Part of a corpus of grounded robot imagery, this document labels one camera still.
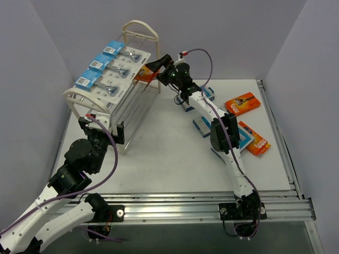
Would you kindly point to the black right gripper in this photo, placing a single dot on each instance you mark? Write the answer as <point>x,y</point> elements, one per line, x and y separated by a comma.
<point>163,73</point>

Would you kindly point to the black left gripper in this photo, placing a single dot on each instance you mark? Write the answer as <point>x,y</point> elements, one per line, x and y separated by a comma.
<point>106,133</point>

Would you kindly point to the orange Gillette Fusion box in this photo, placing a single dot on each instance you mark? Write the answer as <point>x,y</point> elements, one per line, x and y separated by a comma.
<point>145,75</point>

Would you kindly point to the blue Gillette razor blister pack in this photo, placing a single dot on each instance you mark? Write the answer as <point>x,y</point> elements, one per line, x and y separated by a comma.
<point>118,50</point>

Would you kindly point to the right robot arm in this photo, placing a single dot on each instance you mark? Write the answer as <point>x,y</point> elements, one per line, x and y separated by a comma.
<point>224,132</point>

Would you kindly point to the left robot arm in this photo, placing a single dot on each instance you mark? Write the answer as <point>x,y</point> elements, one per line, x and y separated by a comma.
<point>67,200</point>

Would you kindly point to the cream metal-rod shelf rack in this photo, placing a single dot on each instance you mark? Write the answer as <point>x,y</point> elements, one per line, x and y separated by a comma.
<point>139,98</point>

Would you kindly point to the upper blue Harry's box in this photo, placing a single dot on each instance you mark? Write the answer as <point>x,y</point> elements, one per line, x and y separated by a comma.
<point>208,92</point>

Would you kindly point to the blue harry's box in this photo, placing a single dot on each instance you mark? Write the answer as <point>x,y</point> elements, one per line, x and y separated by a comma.
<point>202,125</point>
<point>246,138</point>
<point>208,92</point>

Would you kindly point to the lower blue Harry's box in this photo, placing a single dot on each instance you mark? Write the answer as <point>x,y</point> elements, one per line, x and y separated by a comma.
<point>202,125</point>

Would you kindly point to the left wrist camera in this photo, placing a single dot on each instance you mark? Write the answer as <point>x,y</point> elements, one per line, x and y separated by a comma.
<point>103,118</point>

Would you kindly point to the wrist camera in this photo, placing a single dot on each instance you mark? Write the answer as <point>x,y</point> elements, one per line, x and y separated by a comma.
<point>181,58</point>
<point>103,118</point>

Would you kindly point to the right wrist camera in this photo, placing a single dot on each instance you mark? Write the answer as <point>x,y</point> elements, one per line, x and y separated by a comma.
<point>181,58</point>

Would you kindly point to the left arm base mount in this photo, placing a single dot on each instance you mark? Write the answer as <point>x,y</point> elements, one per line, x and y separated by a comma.
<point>112,213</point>

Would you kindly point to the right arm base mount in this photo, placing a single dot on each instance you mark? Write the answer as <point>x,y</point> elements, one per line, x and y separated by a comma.
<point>238,211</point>

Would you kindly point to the aluminium rail frame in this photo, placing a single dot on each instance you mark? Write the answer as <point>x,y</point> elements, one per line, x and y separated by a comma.
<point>167,172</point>

